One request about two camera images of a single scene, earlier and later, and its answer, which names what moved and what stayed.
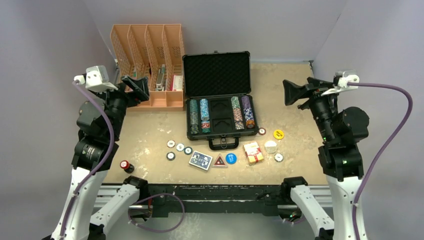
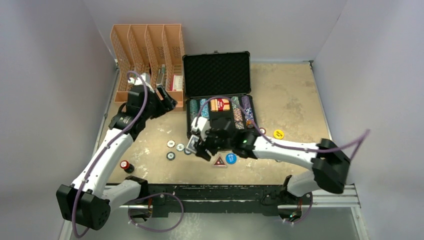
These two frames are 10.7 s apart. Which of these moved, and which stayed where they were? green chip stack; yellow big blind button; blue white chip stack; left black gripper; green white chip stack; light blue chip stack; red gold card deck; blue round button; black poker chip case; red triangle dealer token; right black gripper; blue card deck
Moved: right black gripper; left black gripper; red gold card deck; blue card deck
Stayed: blue white chip stack; green chip stack; light blue chip stack; black poker chip case; yellow big blind button; blue round button; green white chip stack; red triangle dealer token
